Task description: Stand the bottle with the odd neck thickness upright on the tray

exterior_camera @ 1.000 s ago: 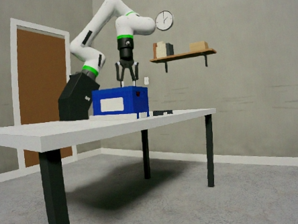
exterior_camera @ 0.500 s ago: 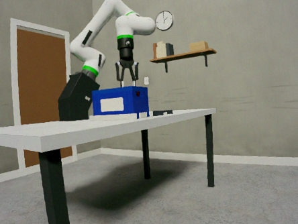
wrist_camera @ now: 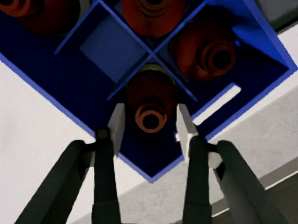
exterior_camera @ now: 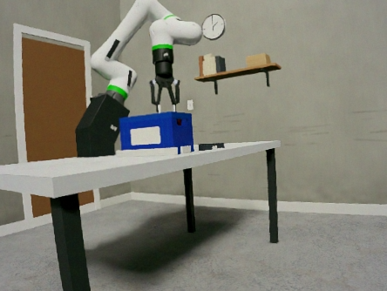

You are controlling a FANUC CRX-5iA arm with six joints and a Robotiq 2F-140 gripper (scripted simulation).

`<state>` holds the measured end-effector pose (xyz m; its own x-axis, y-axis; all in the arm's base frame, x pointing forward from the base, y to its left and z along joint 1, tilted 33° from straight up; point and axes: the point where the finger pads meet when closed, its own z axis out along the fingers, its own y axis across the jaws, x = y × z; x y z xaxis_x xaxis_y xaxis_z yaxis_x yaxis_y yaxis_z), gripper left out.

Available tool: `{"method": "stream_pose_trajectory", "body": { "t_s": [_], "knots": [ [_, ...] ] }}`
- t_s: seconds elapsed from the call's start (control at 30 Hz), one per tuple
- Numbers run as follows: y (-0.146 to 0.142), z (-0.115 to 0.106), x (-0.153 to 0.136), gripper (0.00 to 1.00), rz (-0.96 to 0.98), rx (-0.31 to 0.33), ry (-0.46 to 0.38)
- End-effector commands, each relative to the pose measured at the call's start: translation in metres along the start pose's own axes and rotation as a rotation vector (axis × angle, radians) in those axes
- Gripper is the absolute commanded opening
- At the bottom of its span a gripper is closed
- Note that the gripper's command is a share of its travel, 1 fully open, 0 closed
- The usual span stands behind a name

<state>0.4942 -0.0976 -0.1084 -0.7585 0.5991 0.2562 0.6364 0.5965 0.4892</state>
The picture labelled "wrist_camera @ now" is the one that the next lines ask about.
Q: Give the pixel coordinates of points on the blue crate with dividers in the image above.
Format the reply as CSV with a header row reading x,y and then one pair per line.
x,y
84,74

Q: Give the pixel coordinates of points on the black shallow tray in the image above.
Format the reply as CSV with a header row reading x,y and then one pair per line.
x,y
282,15

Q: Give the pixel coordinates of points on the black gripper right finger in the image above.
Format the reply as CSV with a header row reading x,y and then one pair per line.
x,y
247,199

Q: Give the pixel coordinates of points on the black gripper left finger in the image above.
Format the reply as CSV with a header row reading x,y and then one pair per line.
x,y
54,199

